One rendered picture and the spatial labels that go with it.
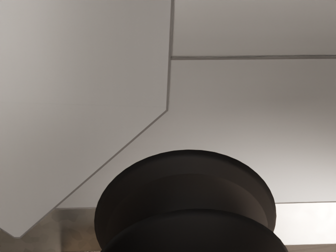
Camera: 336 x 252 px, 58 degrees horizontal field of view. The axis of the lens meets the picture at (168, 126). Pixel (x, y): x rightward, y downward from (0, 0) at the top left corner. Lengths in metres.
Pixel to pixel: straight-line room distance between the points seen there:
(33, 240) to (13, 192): 0.29
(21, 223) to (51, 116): 0.08
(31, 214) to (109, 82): 0.10
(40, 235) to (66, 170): 0.30
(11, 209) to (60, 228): 0.25
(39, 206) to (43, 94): 0.07
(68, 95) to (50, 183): 0.05
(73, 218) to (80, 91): 0.30
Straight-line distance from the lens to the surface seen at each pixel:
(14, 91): 0.17
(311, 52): 0.17
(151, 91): 0.15
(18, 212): 0.21
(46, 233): 0.47
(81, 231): 0.45
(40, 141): 0.18
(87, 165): 0.18
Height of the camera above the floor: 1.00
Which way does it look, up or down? 66 degrees down
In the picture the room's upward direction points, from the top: 175 degrees clockwise
